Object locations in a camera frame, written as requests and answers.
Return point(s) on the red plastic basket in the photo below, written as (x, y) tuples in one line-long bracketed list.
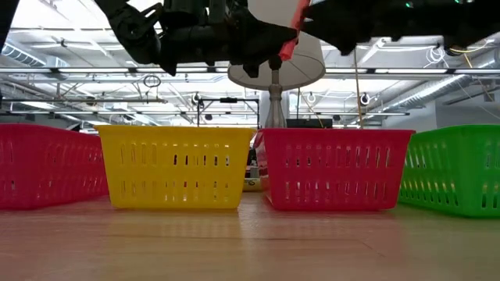
[(332, 137), (47, 134)]

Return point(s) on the orange highlighter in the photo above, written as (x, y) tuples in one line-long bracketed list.
[(289, 50)]

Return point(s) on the black flat box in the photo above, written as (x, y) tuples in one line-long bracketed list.
[(308, 124)]

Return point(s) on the black metal stand frame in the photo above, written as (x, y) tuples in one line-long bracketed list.
[(228, 100)]

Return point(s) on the silver ventilation duct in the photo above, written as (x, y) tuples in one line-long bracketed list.
[(429, 91)]

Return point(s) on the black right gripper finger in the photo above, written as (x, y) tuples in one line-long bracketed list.
[(336, 33), (332, 11)]

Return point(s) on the green plastic basket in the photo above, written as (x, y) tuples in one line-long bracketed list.
[(453, 134)]

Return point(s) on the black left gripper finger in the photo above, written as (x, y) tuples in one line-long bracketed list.
[(258, 50), (258, 33)]

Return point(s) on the white shade table lamp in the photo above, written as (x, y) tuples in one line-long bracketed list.
[(308, 66)]

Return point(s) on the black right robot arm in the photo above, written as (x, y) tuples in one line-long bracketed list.
[(476, 19)]

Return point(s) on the yellow plastic basket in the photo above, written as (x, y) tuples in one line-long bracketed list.
[(176, 136)]

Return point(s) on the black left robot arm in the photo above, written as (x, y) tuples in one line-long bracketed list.
[(133, 31)]

